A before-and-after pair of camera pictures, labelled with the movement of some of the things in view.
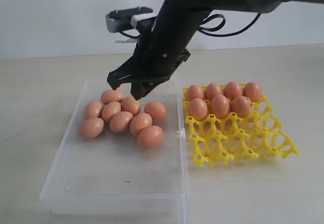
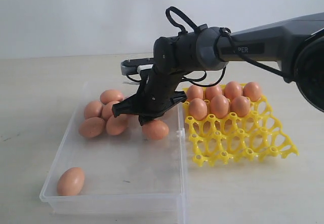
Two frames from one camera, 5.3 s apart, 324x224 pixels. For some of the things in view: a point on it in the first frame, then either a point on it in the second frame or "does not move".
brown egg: [198, 109] does not move
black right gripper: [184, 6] -> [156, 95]
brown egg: [212, 90] does not move
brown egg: [195, 91] does not move
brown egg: [241, 105] does not move
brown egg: [151, 137] -> [155, 130]
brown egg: [253, 90] does not move
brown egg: [139, 122] -> [71, 182]
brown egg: [233, 89] does not move
